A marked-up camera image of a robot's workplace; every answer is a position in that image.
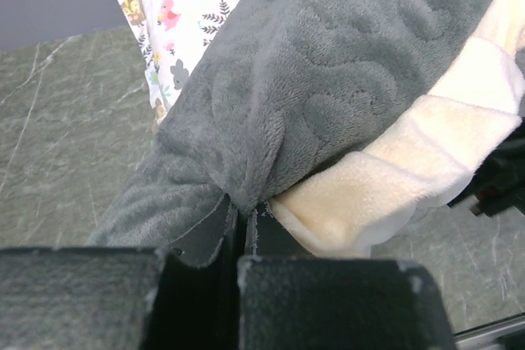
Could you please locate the grey plush pillowcase cream ruffle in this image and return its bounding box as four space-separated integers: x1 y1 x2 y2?
88 0 524 257

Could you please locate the animal print pillow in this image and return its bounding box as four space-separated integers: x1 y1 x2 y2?
117 0 240 125

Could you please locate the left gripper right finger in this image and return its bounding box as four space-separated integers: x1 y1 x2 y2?
237 203 456 349

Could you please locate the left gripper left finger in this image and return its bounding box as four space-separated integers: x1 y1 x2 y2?
1 198 237 349

